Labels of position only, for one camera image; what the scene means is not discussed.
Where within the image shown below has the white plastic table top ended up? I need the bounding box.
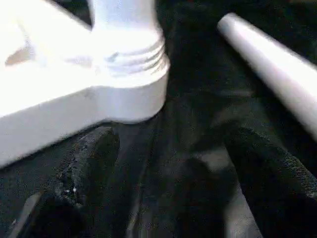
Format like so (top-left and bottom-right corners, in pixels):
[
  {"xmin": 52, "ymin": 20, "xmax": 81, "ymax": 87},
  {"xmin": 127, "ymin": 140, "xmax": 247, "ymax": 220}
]
[{"xmin": 0, "ymin": 0, "xmax": 172, "ymax": 170}]

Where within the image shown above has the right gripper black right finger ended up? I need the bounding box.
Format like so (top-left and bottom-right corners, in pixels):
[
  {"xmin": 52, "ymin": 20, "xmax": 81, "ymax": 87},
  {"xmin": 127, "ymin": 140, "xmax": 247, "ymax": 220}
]
[{"xmin": 222, "ymin": 126, "xmax": 317, "ymax": 238}]

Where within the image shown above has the white plastic table leg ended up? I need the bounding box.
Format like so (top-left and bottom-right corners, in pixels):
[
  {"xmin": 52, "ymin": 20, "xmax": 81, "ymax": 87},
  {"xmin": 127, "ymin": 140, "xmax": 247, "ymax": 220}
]
[
  {"xmin": 216, "ymin": 12, "xmax": 317, "ymax": 141},
  {"xmin": 90, "ymin": 0, "xmax": 167, "ymax": 75}
]

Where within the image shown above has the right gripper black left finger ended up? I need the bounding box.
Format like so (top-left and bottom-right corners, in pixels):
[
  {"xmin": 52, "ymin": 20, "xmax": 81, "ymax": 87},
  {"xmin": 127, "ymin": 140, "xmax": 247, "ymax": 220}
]
[{"xmin": 37, "ymin": 126, "xmax": 122, "ymax": 238}]

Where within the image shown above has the black mat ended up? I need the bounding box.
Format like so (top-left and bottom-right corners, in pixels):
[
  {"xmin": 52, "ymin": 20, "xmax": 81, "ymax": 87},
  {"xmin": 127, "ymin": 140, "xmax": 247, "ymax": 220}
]
[{"xmin": 0, "ymin": 0, "xmax": 317, "ymax": 238}]

